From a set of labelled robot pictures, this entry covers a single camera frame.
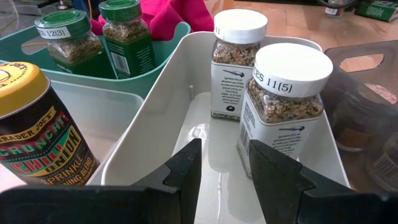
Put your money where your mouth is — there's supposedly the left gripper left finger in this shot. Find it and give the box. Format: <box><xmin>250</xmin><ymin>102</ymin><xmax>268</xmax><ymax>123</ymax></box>
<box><xmin>0</xmin><ymin>138</ymin><xmax>203</xmax><ymax>224</ymax></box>

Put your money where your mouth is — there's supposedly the dark translucent plastic bin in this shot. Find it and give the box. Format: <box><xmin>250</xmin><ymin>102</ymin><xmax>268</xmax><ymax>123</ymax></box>
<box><xmin>320</xmin><ymin>39</ymin><xmax>398</xmax><ymax>194</ymax></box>

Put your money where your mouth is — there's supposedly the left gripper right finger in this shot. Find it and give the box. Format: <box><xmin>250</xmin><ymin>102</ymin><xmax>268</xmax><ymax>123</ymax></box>
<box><xmin>248</xmin><ymin>139</ymin><xmax>398</xmax><ymax>224</ymax></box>

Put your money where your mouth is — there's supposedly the light grey plastic bin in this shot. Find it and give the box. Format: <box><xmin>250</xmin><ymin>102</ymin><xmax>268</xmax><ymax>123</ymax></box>
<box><xmin>101</xmin><ymin>30</ymin><xmax>351</xmax><ymax>224</ymax></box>

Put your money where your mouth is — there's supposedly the yellow-lid chili onion tin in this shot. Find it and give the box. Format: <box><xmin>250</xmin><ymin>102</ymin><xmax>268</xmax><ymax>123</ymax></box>
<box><xmin>0</xmin><ymin>61</ymin><xmax>101</xmax><ymax>187</ymax></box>

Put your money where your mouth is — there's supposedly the teal plastic bin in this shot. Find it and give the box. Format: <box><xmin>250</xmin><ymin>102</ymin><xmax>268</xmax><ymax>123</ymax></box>
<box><xmin>0</xmin><ymin>21</ymin><xmax>192</xmax><ymax>100</ymax></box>

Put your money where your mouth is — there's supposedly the green tin with print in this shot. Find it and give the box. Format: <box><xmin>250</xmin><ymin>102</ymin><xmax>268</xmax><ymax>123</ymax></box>
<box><xmin>355</xmin><ymin>0</ymin><xmax>398</xmax><ymax>23</ymax></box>

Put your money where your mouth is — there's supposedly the red cloth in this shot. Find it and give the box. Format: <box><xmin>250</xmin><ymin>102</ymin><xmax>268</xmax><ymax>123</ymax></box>
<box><xmin>90</xmin><ymin>0</ymin><xmax>215</xmax><ymax>42</ymax></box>

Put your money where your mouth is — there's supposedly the white-lid seasoning jar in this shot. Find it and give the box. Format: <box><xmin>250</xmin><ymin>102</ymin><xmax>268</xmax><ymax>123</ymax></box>
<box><xmin>236</xmin><ymin>42</ymin><xmax>334</xmax><ymax>179</ymax></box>
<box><xmin>210</xmin><ymin>8</ymin><xmax>269</xmax><ymax>121</ymax></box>

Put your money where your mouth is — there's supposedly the green-lid spice jar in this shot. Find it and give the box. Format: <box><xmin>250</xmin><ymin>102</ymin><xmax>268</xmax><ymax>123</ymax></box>
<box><xmin>98</xmin><ymin>0</ymin><xmax>157</xmax><ymax>80</ymax></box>

